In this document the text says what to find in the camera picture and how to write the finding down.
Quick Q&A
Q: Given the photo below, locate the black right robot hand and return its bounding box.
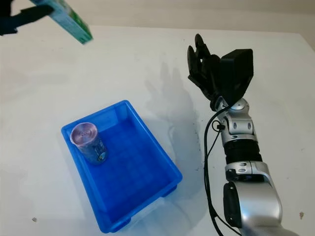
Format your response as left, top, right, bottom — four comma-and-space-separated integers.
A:
187, 33, 229, 105

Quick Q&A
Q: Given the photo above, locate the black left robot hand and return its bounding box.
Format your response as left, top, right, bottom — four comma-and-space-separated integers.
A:
0, 0, 54, 36

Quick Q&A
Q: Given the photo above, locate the green and white carton box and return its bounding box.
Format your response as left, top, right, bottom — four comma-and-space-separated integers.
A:
31, 0, 95, 46

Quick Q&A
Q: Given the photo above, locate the purple drink can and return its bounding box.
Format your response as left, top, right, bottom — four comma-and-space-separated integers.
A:
70, 122, 109, 166

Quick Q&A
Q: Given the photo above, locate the blue plastic tray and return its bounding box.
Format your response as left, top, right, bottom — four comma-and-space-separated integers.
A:
61, 99, 183, 234

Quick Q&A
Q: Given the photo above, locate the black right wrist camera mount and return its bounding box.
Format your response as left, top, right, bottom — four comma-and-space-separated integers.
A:
220, 48, 254, 109

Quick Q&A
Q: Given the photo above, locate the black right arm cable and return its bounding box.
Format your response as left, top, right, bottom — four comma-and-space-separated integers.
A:
203, 110, 245, 236

